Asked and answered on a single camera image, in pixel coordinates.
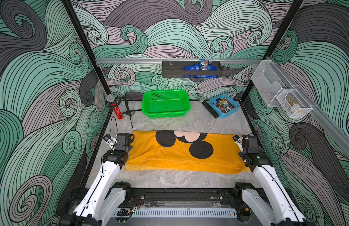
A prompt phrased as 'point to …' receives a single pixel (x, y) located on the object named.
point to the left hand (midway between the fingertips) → (123, 144)
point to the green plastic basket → (158, 104)
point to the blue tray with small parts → (224, 105)
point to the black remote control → (210, 109)
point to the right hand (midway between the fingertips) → (258, 151)
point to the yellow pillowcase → (185, 151)
